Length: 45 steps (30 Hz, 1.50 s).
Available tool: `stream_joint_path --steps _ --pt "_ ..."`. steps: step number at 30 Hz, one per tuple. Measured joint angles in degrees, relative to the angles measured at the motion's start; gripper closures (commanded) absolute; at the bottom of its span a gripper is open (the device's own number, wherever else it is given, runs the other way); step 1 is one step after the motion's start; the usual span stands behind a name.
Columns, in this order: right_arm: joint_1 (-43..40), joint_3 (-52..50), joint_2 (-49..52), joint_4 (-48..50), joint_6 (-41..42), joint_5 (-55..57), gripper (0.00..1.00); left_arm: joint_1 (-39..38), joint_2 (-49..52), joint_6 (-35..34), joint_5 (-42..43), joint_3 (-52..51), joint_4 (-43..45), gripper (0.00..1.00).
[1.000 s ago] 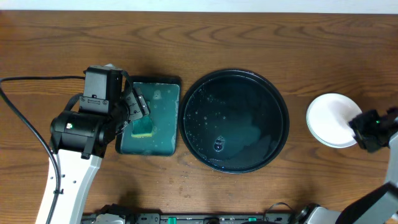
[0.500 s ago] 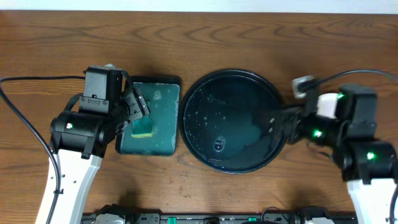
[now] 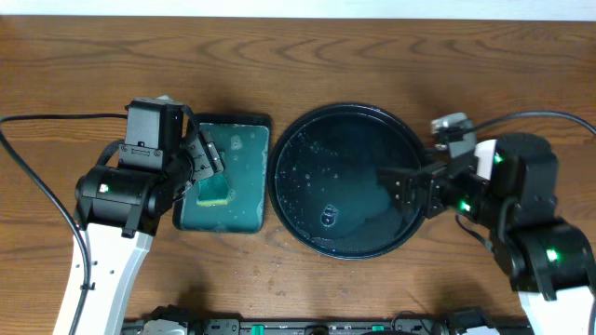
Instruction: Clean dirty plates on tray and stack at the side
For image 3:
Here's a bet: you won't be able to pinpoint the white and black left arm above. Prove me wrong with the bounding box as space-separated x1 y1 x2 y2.
54 130 224 334

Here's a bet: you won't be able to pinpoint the rectangular black soapy water tray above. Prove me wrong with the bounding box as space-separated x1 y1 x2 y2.
173 114 271 234

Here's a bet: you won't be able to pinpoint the black base rail, green buttons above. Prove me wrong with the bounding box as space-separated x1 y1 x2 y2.
119 305 534 335

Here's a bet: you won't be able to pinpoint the white plate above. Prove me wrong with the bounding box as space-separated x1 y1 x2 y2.
474 140 496 181

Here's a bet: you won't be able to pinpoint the round black tray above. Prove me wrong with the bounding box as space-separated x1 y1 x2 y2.
267 103 425 260

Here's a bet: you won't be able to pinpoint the green and yellow sponge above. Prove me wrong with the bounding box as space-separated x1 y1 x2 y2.
196 173 230 207

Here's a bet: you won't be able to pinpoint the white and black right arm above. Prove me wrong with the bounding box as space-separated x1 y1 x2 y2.
377 133 595 334

